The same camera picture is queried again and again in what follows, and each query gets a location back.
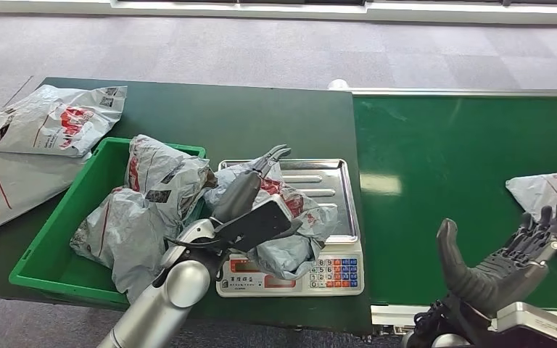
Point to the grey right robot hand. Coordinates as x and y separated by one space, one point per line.
494 278

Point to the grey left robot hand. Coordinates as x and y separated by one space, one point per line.
240 192

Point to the grey courier package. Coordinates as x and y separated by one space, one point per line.
115 230
158 163
288 254

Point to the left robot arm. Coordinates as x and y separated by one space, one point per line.
163 302

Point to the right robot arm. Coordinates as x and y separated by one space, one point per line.
432 322

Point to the green conveyor belt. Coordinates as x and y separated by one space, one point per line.
427 216

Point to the grey package with red buildings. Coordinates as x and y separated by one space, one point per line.
547 192

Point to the grey package with QR codes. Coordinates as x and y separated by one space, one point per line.
43 120

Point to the large flat grey package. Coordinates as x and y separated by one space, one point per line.
19 187

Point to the electronic weighing scale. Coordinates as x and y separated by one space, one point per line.
326 192

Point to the green plastic bin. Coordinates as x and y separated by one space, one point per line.
52 249

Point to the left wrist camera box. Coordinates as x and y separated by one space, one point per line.
254 225

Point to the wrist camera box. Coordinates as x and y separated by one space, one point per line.
254 225
528 322

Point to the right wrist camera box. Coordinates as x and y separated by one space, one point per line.
528 322

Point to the silver conveyor frame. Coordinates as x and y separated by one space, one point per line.
451 92

